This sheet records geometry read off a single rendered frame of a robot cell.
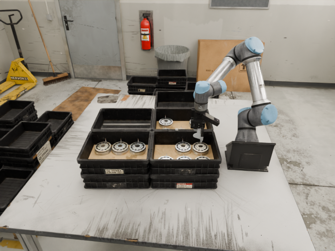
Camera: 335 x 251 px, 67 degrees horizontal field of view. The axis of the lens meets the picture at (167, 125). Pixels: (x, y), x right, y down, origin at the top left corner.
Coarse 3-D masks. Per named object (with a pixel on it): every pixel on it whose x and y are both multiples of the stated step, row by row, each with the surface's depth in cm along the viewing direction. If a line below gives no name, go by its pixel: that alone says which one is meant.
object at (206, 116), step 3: (204, 114) 140; (207, 114) 142; (201, 117) 140; (204, 117) 140; (207, 117) 139; (210, 117) 141; (213, 117) 143; (207, 120) 140; (210, 120) 140; (213, 120) 140; (216, 120) 141; (219, 120) 144; (213, 123) 141; (216, 123) 140; (219, 123) 141
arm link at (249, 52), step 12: (240, 48) 154; (252, 48) 147; (240, 60) 159; (252, 60) 150; (252, 72) 151; (252, 84) 152; (252, 96) 153; (264, 96) 150; (252, 108) 153; (264, 108) 146; (276, 108) 149; (252, 120) 154; (264, 120) 146
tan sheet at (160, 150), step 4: (156, 148) 162; (160, 148) 162; (164, 148) 162; (168, 148) 162; (172, 148) 162; (156, 152) 158; (160, 152) 158; (164, 152) 158; (168, 152) 158; (172, 152) 158; (192, 152) 158; (208, 152) 158; (156, 156) 155; (160, 156) 155; (172, 156) 155; (176, 156) 155; (188, 156) 155; (192, 156) 155; (196, 156) 155; (208, 156) 155; (212, 156) 155
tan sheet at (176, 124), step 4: (176, 124) 186; (180, 124) 186; (184, 124) 186; (188, 124) 186; (156, 128) 181; (160, 128) 181; (172, 128) 181; (184, 128) 181; (188, 128) 181; (192, 128) 181; (204, 128) 181
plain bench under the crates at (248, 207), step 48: (96, 96) 255; (144, 96) 255; (48, 192) 147; (96, 192) 147; (144, 192) 147; (192, 192) 147; (240, 192) 147; (288, 192) 147; (96, 240) 125; (144, 240) 122; (192, 240) 122; (240, 240) 122; (288, 240) 122
